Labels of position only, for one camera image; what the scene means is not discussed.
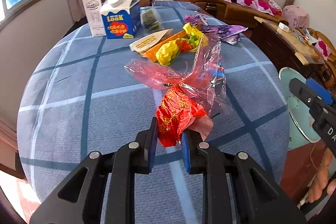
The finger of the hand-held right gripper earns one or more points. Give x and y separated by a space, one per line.
304 98
319 90

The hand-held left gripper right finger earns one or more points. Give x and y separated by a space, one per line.
185 153

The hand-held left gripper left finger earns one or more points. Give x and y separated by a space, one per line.
153 140

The teal trash bin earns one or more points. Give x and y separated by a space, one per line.
296 129

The red printed wrapper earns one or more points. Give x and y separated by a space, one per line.
176 113

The person's right hand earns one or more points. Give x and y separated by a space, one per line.
320 179

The dark wooden coffee table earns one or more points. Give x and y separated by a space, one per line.
273 43

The pink transparent plastic bag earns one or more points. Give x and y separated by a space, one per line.
157 74

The small white box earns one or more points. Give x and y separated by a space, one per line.
284 26

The pink cloth cover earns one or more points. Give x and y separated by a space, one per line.
296 16

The blue foil wrapper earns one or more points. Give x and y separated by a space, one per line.
219 73

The yellow crumpled wrapper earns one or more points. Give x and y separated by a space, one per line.
168 53

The orange white paper sleeve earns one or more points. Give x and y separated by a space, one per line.
149 41

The purple foil wrapper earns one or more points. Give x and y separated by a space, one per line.
225 31
193 19

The yellow green candy wrapper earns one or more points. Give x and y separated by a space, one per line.
193 39

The brown leather sofa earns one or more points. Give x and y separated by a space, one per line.
231 11

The clear packet of dark snack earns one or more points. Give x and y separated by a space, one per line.
149 19

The blue milk carton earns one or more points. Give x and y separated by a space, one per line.
118 22

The folded blue checked blanket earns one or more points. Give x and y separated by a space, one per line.
178 5

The white milk carton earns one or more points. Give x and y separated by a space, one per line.
92 14

